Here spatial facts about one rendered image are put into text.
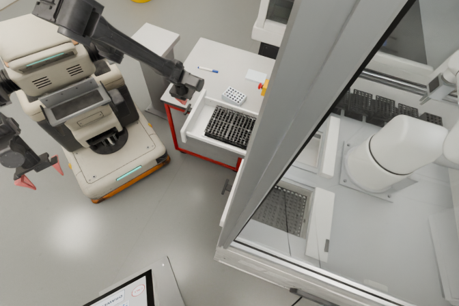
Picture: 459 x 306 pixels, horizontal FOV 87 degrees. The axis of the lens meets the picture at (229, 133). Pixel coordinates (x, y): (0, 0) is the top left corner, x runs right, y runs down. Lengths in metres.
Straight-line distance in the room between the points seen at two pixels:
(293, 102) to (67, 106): 1.14
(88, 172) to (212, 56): 1.17
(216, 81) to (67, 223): 1.48
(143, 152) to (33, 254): 0.98
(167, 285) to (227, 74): 1.44
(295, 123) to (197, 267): 1.79
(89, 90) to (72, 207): 1.18
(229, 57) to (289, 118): 1.58
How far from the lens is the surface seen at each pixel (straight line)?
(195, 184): 2.03
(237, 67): 1.68
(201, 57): 1.73
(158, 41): 1.87
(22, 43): 1.07
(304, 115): 0.16
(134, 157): 1.88
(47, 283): 2.17
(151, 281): 0.93
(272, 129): 0.18
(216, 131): 1.19
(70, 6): 0.72
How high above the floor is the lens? 1.92
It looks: 59 degrees down
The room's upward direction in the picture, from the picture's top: 9 degrees clockwise
